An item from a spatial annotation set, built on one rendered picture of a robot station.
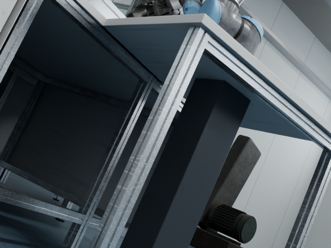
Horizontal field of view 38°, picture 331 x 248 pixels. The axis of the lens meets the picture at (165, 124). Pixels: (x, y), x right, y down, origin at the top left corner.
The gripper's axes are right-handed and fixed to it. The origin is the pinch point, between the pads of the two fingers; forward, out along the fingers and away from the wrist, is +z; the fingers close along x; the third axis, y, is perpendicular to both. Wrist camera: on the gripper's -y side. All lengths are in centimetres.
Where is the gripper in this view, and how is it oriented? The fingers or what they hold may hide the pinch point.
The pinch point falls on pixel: (132, 16)
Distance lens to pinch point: 230.2
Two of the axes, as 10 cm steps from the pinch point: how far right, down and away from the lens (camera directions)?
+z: -8.9, 3.2, 3.3
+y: 1.6, 8.9, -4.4
